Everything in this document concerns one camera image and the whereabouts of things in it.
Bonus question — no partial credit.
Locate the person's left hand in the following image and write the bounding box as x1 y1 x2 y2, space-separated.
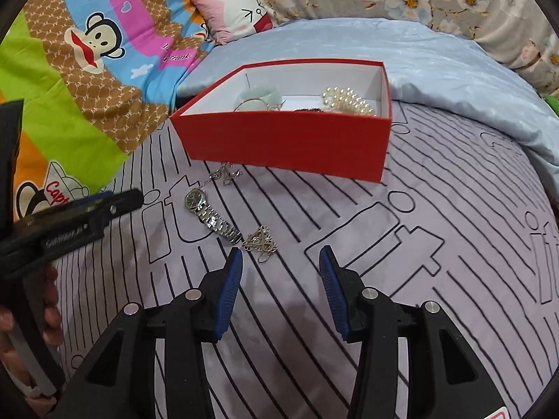
0 266 64 406

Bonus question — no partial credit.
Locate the silver chain necklace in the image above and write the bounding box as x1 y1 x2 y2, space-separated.
201 162 244 186

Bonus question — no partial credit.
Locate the red cardboard box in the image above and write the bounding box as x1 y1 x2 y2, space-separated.
170 59 394 183

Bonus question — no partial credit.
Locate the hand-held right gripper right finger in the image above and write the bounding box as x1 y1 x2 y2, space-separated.
319 245 516 419

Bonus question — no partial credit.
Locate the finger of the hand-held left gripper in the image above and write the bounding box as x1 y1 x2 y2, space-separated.
26 190 145 267

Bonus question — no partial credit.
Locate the colourful cartoon monkey blanket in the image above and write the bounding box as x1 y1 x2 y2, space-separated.
0 0 215 223

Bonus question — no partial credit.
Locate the small metal chain pendant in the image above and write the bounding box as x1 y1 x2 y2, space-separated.
241 226 278 264

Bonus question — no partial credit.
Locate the pale green jade bangle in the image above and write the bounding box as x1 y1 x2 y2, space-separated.
237 85 284 112

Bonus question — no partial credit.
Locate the white pearl bead bracelet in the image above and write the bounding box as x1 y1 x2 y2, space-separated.
321 87 377 116

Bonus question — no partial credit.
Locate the pink cartoon pillow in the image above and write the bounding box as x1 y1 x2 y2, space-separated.
188 0 276 45

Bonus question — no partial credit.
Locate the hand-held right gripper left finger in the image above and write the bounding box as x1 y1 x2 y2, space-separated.
52 247 244 419

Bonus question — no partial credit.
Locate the light blue blanket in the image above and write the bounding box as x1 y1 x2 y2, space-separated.
177 20 559 167

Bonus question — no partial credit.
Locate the silver metal wristwatch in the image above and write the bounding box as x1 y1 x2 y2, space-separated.
183 188 242 245

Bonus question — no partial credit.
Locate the thin gold bangle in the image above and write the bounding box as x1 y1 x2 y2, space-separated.
233 97 268 113

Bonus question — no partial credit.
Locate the grey striped bed sheet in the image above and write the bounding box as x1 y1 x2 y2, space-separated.
52 100 559 419

